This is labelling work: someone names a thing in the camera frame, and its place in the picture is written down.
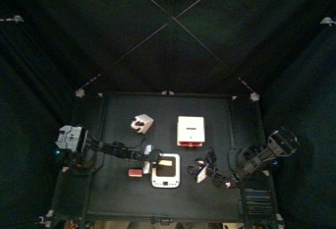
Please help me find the white toy block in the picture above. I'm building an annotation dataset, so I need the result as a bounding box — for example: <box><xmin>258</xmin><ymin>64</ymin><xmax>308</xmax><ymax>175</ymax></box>
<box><xmin>196</xmin><ymin>165</ymin><xmax>211</xmax><ymax>184</ymax></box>

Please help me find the wooden box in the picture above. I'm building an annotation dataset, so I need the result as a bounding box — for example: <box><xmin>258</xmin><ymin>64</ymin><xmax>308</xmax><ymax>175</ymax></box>
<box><xmin>176</xmin><ymin>115</ymin><xmax>207</xmax><ymax>148</ymax></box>

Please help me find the red drawer with wooden knob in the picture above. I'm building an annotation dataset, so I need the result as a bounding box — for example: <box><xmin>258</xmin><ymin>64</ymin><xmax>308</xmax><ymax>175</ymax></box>
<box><xmin>178</xmin><ymin>141</ymin><xmax>206</xmax><ymax>148</ymax></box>

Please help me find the white toy tray with buttons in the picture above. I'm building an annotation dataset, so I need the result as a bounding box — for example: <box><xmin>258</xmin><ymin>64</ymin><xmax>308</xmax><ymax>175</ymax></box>
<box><xmin>150</xmin><ymin>152</ymin><xmax>183</xmax><ymax>189</ymax></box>

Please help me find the pale wooden knife block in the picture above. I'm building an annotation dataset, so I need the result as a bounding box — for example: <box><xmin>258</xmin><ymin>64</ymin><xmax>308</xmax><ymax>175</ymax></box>
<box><xmin>130</xmin><ymin>113</ymin><xmax>156</xmax><ymax>135</ymax></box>

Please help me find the black plate with white text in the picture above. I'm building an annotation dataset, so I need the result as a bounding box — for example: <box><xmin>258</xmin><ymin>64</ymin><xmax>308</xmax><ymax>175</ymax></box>
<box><xmin>242</xmin><ymin>188</ymin><xmax>276</xmax><ymax>219</ymax></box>

